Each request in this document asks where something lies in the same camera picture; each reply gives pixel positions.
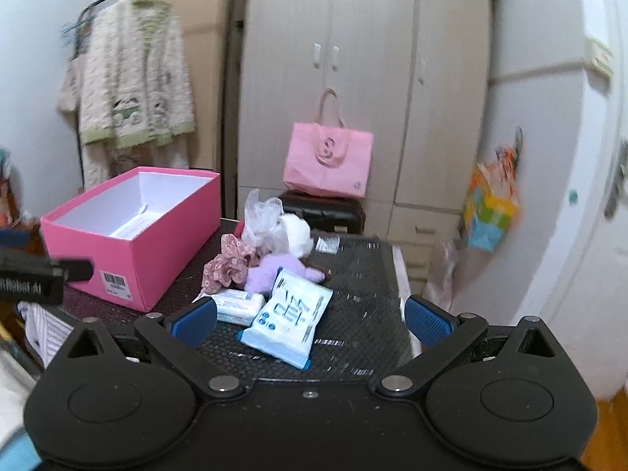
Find white mesh bath pouf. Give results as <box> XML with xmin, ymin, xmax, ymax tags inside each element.
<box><xmin>242</xmin><ymin>188</ymin><xmax>288</xmax><ymax>256</ymax></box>

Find black suitcase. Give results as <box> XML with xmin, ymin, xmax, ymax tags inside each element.
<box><xmin>279</xmin><ymin>190</ymin><xmax>366</xmax><ymax>235</ymax></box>

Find pink floral scrunchie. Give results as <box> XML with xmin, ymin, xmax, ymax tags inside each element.
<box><xmin>201</xmin><ymin>234</ymin><xmax>260</xmax><ymax>294</ymax></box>

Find black clothes rack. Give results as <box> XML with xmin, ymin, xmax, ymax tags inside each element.
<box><xmin>76</xmin><ymin>0</ymin><xmax>229</xmax><ymax>169</ymax></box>

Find white brown plush toy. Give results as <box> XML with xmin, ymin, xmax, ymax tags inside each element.
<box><xmin>281</xmin><ymin>214</ymin><xmax>313</xmax><ymax>258</ymax></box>

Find small white wipes pack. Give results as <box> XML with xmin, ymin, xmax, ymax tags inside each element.
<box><xmin>194</xmin><ymin>289</ymin><xmax>266</xmax><ymax>327</ymax></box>

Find small clear plastic packet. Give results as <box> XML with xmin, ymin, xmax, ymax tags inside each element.
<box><xmin>315</xmin><ymin>235</ymin><xmax>341</xmax><ymax>254</ymax></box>

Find pink paper tote bag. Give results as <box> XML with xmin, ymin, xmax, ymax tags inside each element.
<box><xmin>283</xmin><ymin>88</ymin><xmax>374</xmax><ymax>199</ymax></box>

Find beige wardrobe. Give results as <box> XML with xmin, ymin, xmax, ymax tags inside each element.
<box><xmin>237</xmin><ymin>0</ymin><xmax>492</xmax><ymax>290</ymax></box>

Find pink cardboard box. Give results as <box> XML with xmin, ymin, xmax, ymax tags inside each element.
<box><xmin>40</xmin><ymin>167</ymin><xmax>221</xmax><ymax>312</ymax></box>

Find large blue wipes pack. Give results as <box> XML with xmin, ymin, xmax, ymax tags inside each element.
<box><xmin>237</xmin><ymin>269</ymin><xmax>333</xmax><ymax>370</ymax></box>

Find colourful hanging gift bag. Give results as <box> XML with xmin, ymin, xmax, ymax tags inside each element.
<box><xmin>462</xmin><ymin>126</ymin><xmax>524</xmax><ymax>253</ymax></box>

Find purple plush toy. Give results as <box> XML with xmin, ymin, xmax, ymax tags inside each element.
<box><xmin>244</xmin><ymin>254</ymin><xmax>326</xmax><ymax>296</ymax></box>

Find white refrigerator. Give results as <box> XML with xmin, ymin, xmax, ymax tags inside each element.
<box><xmin>453</xmin><ymin>0</ymin><xmax>627</xmax><ymax>399</ymax></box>

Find cream green knit cardigan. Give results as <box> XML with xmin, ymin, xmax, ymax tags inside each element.
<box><xmin>56</xmin><ymin>0</ymin><xmax>197</xmax><ymax>188</ymax></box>

